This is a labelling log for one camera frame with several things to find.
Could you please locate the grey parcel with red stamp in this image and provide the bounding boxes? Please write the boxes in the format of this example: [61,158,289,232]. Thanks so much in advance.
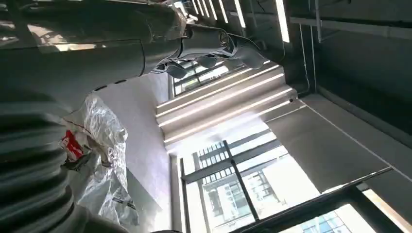
[60,93,139,226]

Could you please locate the black window frame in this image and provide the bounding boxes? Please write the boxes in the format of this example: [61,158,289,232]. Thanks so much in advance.
[178,128,412,233]

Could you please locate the long ceiling light bar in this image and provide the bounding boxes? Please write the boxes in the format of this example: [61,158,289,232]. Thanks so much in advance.
[275,0,291,43]

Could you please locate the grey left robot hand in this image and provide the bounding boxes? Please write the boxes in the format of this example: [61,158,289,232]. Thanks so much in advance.
[0,0,268,113]

